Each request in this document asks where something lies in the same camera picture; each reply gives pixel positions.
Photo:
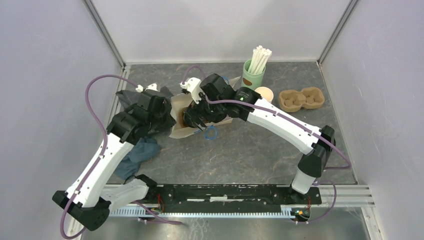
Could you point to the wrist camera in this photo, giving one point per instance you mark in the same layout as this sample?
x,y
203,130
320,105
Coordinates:
x,y
192,86
153,86

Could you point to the white wrapped straws bundle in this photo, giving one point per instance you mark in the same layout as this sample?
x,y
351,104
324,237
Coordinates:
x,y
259,59

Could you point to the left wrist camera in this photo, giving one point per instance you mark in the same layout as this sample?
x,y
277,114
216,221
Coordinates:
x,y
153,86

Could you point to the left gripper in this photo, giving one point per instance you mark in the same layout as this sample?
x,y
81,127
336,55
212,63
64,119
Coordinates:
x,y
170,121

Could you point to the brown cardboard cup carrier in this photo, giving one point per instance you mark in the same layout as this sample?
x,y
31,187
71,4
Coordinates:
x,y
309,98

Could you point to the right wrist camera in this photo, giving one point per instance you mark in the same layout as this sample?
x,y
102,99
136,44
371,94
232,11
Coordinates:
x,y
192,86

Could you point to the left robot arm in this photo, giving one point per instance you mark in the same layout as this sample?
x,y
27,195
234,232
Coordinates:
x,y
87,200

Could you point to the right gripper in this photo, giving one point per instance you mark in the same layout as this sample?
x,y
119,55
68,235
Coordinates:
x,y
193,111

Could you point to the blue cloth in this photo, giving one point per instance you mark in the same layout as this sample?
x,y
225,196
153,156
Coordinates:
x,y
145,149

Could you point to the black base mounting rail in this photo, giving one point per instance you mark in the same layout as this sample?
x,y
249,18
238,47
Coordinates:
x,y
228,198

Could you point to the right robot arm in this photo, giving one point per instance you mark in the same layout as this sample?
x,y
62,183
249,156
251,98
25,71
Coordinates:
x,y
213,99

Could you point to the stack of paper cups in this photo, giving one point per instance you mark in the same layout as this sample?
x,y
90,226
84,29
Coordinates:
x,y
266,93

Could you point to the green straw holder cup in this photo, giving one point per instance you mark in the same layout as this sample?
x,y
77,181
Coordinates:
x,y
251,81

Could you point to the brown paper bag blue handles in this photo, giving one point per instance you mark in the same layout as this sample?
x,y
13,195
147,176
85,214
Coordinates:
x,y
179,131

